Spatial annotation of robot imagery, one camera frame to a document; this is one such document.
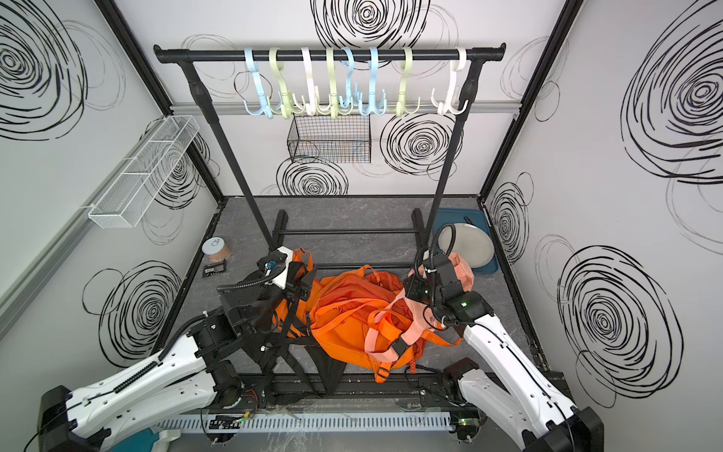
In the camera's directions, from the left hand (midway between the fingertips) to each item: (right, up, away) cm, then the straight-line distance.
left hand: (299, 260), depth 71 cm
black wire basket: (-1, +46, +53) cm, 71 cm away
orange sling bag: (+10, -22, +10) cm, 27 cm away
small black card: (-36, -6, +26) cm, 45 cm away
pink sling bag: (+29, -17, +10) cm, 35 cm away
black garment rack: (-19, +10, +38) cm, 43 cm away
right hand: (+28, -8, +7) cm, 30 cm away
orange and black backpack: (-6, -23, +12) cm, 26 cm away
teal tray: (+60, +12, +44) cm, 75 cm away
